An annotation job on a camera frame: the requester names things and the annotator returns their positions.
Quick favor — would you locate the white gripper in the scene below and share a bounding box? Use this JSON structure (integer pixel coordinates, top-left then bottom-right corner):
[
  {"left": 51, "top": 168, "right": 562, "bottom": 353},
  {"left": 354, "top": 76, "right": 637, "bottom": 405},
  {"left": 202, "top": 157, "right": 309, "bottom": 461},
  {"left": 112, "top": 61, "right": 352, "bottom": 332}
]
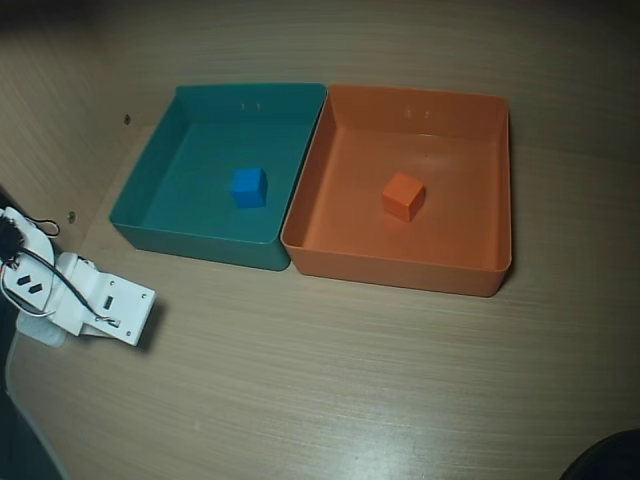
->
[{"left": 47, "top": 251, "right": 104, "bottom": 337}]

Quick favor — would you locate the blue cube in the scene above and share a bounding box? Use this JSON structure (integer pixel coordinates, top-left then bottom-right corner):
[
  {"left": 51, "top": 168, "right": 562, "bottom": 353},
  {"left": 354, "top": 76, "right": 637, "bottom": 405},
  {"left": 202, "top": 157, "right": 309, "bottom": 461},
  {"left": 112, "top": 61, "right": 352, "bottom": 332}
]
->
[{"left": 230, "top": 166, "right": 268, "bottom": 210}]

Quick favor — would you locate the orange cube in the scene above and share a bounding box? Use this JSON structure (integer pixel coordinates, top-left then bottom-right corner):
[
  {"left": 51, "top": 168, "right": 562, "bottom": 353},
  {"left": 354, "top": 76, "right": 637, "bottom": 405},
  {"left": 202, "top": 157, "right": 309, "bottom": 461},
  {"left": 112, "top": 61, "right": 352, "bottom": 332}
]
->
[{"left": 381, "top": 171, "right": 427, "bottom": 224}]

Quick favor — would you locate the teal plastic box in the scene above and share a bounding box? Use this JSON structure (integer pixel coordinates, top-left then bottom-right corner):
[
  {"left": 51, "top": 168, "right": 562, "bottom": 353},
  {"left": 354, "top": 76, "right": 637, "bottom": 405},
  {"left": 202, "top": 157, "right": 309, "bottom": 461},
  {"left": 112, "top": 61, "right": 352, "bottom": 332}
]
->
[{"left": 108, "top": 82, "right": 329, "bottom": 273}]

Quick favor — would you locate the orange plastic box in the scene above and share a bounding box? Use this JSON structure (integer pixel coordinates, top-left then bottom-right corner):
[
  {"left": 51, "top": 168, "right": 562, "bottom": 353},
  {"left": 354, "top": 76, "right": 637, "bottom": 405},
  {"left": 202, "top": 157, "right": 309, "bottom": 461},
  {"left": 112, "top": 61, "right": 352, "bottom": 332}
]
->
[{"left": 280, "top": 83, "right": 514, "bottom": 299}]

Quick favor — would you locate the dark round object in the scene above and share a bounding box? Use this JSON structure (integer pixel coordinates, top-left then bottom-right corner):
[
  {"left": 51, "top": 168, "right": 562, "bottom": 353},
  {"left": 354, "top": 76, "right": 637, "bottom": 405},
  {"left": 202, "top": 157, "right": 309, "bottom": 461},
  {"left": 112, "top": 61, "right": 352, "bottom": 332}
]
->
[{"left": 564, "top": 428, "right": 640, "bottom": 480}]

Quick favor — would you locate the black camera cable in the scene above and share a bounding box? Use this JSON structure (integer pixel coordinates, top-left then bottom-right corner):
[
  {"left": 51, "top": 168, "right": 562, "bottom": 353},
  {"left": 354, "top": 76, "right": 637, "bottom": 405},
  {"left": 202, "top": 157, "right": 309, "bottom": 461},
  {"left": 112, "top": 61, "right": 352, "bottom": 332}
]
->
[{"left": 19, "top": 215, "right": 124, "bottom": 327}]

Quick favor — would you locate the white red servo wire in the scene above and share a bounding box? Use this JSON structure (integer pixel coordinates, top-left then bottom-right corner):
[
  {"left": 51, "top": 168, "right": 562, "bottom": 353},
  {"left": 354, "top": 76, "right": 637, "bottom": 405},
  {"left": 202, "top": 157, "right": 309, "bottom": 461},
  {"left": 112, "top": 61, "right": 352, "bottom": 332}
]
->
[{"left": 0, "top": 267, "right": 57, "bottom": 320}]

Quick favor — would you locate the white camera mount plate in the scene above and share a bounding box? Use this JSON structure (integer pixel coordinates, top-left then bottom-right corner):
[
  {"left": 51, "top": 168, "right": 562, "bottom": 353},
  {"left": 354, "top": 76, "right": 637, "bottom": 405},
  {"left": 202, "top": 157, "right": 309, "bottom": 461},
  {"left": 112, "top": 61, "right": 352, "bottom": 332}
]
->
[{"left": 74, "top": 268, "right": 158, "bottom": 349}]

